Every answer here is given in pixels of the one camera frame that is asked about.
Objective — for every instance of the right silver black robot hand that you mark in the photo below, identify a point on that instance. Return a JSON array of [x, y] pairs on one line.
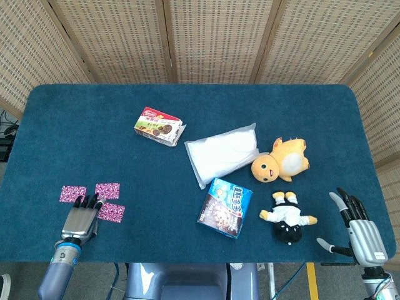
[[367, 239]]

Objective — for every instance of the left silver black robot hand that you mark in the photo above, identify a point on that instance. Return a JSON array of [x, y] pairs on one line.
[[79, 223]]

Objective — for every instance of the pink patterned card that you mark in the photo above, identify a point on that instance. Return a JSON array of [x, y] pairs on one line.
[[70, 192], [107, 190], [113, 213]]

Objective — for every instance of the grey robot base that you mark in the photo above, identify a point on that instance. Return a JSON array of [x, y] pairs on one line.
[[187, 281]]

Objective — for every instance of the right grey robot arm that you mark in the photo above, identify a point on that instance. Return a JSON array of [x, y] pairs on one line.
[[378, 287]]

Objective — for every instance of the black white plush doll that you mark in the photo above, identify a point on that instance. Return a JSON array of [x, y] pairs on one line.
[[287, 218]]

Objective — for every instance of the blue felt table cloth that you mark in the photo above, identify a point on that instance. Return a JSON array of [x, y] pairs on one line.
[[93, 140]]

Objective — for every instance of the yellow plush toy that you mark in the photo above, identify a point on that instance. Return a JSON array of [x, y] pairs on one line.
[[287, 159]]

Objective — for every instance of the red green cookie box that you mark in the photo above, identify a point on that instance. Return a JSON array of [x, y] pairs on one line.
[[156, 125]]

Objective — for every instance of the blue chocolate cookie box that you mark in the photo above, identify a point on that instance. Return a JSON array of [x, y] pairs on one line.
[[223, 212]]

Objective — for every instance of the white plastic bag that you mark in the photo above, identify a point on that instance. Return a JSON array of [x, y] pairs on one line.
[[218, 153]]

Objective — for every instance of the woven bamboo folding screen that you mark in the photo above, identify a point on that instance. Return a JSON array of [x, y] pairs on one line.
[[218, 40]]

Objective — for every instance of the white metal frame leg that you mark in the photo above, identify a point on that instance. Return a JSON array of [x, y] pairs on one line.
[[271, 278]]

